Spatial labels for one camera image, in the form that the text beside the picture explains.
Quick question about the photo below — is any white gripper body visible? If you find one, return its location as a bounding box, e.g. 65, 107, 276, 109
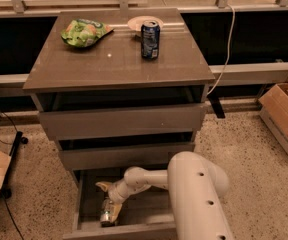
108, 179, 137, 204

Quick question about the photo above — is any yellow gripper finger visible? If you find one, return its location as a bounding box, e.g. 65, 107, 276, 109
96, 181, 113, 192
109, 203, 122, 224

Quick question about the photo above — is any green silver 7up can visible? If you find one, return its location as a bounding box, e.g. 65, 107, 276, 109
100, 198, 116, 227

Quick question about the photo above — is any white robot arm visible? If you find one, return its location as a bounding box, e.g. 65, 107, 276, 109
96, 151, 234, 240

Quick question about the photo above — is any grey bottom drawer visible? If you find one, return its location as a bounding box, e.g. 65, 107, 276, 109
63, 168, 178, 240

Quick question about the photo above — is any grey drawer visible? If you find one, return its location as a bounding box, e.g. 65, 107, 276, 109
63, 168, 178, 240
39, 104, 206, 140
59, 142, 195, 170

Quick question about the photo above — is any grey middle drawer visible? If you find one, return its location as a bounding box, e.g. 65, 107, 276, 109
59, 142, 195, 170

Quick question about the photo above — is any grey top drawer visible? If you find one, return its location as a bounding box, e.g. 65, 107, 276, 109
39, 104, 206, 140

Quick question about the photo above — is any grey drawer cabinet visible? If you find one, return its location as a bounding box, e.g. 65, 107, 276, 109
22, 7, 216, 185

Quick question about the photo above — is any blue soda can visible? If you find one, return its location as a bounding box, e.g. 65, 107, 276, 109
141, 20, 160, 59

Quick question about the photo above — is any green chip bag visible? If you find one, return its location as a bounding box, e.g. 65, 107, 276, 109
61, 19, 113, 48

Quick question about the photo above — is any white round plate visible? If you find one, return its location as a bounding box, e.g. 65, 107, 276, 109
127, 16, 164, 32

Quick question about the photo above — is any brown cardboard box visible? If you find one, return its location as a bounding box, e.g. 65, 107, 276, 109
259, 83, 288, 154

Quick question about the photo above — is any black stand with cables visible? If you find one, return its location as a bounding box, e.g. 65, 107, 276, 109
0, 97, 29, 240

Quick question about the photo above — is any white power cable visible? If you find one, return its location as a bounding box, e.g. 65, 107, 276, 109
206, 5, 236, 97

